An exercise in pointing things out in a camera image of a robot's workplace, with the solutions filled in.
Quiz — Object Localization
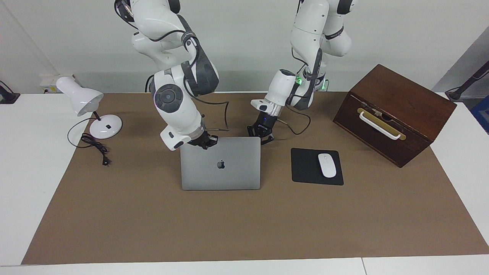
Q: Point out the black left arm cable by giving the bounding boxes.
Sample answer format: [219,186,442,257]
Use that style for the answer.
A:
[276,46,325,135]

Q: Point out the black stand with rod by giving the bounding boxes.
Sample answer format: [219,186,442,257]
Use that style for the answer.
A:
[445,60,489,102]

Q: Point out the black table clamp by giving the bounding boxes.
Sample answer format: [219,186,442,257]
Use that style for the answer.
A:
[0,80,20,104]

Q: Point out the brown table mat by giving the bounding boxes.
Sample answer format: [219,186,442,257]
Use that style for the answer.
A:
[21,91,489,265]

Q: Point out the black mouse pad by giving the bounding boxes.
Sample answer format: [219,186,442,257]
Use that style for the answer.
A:
[290,148,344,186]

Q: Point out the grey laptop computer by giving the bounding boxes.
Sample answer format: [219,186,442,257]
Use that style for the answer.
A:
[180,137,262,191]

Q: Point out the white desk lamp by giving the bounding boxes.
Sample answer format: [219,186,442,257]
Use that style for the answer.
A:
[56,76,123,140]

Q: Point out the blue crate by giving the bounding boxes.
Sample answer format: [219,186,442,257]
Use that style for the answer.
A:
[471,95,489,135]

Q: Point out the white computer mouse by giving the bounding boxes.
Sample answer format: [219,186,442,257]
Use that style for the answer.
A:
[318,153,337,178]

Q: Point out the white box handle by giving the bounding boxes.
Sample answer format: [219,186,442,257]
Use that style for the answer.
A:
[359,111,402,140]

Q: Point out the dark brown wooden box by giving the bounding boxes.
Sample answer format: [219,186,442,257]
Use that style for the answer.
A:
[332,64,457,168]

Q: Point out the brass handle plate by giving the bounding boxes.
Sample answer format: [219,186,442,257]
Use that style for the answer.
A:
[357,108,406,141]

